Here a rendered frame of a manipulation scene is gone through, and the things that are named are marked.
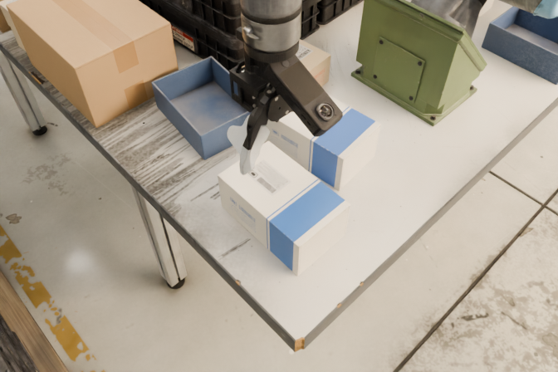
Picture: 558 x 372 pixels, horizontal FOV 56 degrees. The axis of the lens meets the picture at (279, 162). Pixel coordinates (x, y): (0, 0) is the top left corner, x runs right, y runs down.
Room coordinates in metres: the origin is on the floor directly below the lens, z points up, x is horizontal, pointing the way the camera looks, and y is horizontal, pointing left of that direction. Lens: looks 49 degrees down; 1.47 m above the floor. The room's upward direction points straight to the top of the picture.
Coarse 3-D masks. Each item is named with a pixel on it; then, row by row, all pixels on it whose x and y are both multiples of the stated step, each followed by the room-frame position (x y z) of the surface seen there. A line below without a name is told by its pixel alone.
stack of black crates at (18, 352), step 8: (0, 320) 0.55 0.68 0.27; (0, 328) 0.48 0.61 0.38; (8, 328) 0.54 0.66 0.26; (0, 336) 0.42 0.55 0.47; (8, 336) 0.51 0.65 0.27; (16, 336) 0.56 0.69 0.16; (0, 344) 0.40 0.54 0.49; (8, 344) 0.45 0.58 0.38; (16, 344) 0.49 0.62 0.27; (0, 352) 0.35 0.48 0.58; (8, 352) 0.39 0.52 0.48; (16, 352) 0.43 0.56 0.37; (24, 352) 0.48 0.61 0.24; (0, 360) 0.33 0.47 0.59; (8, 360) 0.37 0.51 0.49; (16, 360) 0.40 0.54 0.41; (24, 360) 0.45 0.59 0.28; (32, 360) 0.50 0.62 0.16; (0, 368) 0.32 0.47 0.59; (8, 368) 0.32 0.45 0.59; (16, 368) 0.36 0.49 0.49; (24, 368) 0.40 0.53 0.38; (32, 368) 0.44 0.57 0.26
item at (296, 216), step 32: (256, 160) 0.61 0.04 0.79; (288, 160) 0.61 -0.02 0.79; (224, 192) 0.57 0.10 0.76; (256, 192) 0.54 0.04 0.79; (288, 192) 0.54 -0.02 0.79; (320, 192) 0.54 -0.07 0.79; (256, 224) 0.51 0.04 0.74; (288, 224) 0.47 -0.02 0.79; (320, 224) 0.47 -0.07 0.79; (288, 256) 0.45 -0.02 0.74; (320, 256) 0.47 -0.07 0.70
